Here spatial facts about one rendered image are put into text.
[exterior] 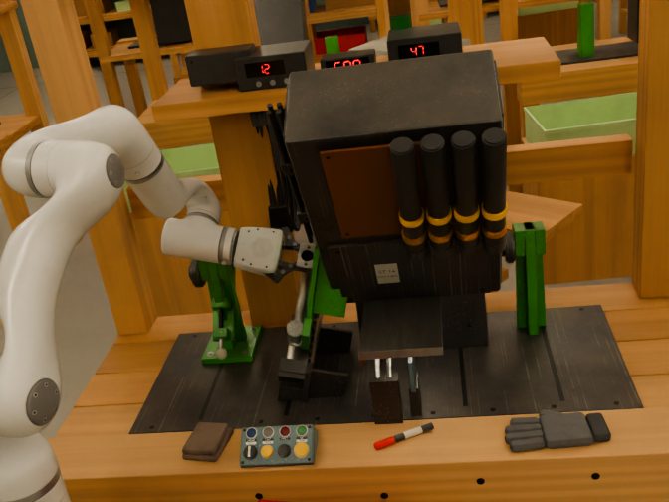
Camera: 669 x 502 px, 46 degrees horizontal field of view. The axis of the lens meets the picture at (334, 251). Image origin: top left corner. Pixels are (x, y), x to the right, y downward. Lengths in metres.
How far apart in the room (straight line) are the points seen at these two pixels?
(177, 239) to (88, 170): 0.46
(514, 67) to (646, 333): 0.71
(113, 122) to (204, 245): 0.39
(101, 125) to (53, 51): 0.58
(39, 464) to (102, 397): 0.69
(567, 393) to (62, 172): 1.10
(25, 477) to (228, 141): 0.95
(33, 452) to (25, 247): 0.33
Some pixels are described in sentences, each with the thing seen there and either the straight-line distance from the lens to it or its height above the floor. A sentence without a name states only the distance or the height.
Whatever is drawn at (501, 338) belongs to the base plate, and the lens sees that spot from 1.95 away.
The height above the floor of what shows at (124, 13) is 0.68.
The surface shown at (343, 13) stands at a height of 0.67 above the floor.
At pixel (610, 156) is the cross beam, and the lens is 2.08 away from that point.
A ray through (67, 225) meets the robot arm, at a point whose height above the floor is 1.50.
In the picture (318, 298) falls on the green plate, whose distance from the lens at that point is 1.68.
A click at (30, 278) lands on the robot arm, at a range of 1.34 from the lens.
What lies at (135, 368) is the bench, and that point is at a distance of 2.13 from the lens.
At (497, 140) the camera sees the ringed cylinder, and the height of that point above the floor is 1.55.
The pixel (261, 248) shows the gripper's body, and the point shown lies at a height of 1.24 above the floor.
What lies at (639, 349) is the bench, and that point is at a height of 0.88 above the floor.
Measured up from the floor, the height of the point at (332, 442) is 0.90.
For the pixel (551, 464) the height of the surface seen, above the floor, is 0.88.
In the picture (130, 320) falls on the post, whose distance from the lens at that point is 2.26.
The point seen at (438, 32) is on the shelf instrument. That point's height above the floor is 1.62.
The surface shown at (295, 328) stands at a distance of 1.72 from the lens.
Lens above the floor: 1.95
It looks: 25 degrees down
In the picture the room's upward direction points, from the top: 9 degrees counter-clockwise
